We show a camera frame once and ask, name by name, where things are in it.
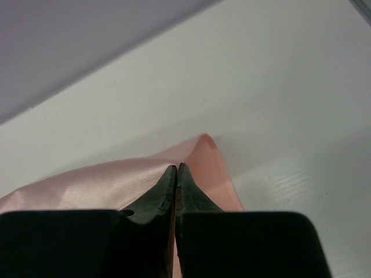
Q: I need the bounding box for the pink cloth napkin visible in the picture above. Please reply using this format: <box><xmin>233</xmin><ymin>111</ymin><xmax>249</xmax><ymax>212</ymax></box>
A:
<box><xmin>1</xmin><ymin>134</ymin><xmax>242</xmax><ymax>277</ymax></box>

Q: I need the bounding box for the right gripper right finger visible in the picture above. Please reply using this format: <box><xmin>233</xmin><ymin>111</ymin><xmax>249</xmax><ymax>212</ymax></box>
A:
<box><xmin>175</xmin><ymin>164</ymin><xmax>330</xmax><ymax>277</ymax></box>

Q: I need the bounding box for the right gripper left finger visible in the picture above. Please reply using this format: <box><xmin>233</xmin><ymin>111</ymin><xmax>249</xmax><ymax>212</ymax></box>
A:
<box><xmin>1</xmin><ymin>166</ymin><xmax>177</xmax><ymax>277</ymax></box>

